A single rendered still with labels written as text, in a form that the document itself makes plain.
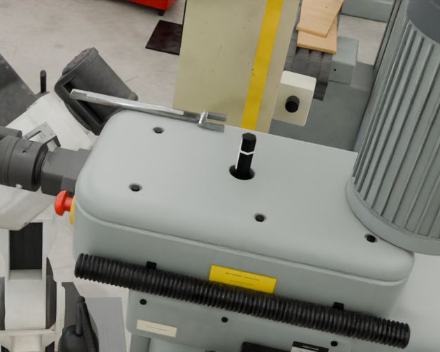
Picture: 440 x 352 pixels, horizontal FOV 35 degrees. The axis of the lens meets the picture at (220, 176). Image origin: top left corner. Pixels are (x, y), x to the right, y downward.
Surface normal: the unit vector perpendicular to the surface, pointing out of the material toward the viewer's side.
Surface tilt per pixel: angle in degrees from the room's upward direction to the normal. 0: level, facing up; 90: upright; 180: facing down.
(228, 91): 90
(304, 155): 0
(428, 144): 90
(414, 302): 0
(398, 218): 90
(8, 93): 46
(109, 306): 0
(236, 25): 90
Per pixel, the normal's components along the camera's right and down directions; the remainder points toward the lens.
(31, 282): 0.22, 0.37
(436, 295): 0.15, -0.79
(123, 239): -0.15, 0.58
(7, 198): 0.24, -0.11
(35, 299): 0.23, 0.15
